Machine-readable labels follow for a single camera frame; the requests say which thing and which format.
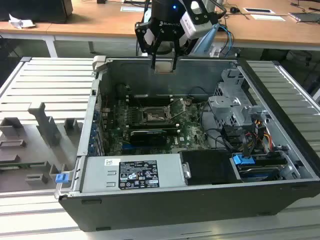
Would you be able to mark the black computer box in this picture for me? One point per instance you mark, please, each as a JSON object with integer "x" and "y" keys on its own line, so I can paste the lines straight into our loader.
{"x": 37, "y": 10}

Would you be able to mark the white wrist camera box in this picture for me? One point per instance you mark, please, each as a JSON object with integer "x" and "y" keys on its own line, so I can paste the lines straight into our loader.
{"x": 192, "y": 27}

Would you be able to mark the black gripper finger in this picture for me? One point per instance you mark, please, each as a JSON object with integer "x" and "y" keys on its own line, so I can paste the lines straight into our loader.
{"x": 140, "y": 35}
{"x": 175, "y": 42}

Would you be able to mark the grey laptop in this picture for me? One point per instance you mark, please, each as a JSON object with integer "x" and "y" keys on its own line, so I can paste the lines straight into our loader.
{"x": 305, "y": 17}

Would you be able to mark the black open PC case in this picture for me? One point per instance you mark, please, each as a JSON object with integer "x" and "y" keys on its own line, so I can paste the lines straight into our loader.
{"x": 175, "y": 212}

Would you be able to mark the grey parts rack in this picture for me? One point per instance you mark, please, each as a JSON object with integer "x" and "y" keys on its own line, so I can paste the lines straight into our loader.
{"x": 32, "y": 140}

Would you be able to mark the white paper sheet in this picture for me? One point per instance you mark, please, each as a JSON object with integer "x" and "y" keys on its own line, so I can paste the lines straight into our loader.
{"x": 267, "y": 17}

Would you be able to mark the black graphics card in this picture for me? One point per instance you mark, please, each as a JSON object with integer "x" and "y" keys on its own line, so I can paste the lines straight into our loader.
{"x": 147, "y": 138}

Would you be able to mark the black RAM slot bank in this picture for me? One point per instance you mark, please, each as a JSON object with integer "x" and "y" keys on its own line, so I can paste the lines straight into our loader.
{"x": 152, "y": 125}
{"x": 150, "y": 98}

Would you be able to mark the black computer mouse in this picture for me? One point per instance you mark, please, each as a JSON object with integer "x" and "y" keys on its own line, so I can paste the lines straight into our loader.
{"x": 234, "y": 10}

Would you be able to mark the wooden office desk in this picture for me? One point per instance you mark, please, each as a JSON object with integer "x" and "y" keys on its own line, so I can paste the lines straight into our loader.
{"x": 100, "y": 22}

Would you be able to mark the silver power supply unit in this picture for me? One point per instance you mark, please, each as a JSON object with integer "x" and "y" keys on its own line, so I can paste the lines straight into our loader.
{"x": 100, "y": 175}

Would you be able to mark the hard disk drive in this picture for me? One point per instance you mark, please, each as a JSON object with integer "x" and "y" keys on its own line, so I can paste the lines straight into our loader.
{"x": 260, "y": 172}

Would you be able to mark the silver metal drive cage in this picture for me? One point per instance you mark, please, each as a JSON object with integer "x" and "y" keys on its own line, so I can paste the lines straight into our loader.
{"x": 225, "y": 102}

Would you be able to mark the crumpled white paper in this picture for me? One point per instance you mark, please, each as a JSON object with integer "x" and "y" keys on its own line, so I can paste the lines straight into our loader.
{"x": 21, "y": 23}

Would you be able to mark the black plastic shroud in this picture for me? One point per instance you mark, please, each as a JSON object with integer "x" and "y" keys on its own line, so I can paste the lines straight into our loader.
{"x": 207, "y": 167}

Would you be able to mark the blue plastic case latch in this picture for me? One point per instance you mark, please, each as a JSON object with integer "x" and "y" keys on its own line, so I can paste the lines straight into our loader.
{"x": 61, "y": 178}

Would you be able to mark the black label sticker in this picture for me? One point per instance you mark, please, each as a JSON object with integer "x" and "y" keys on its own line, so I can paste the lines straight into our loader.
{"x": 138, "y": 175}

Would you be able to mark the black CPU socket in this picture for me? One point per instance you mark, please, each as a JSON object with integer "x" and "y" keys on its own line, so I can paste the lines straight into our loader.
{"x": 155, "y": 116}

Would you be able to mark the green motherboard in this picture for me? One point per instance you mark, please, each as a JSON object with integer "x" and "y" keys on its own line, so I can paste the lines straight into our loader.
{"x": 192, "y": 132}

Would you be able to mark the green RAM stick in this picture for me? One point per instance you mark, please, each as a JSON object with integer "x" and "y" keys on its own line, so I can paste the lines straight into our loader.
{"x": 15, "y": 165}

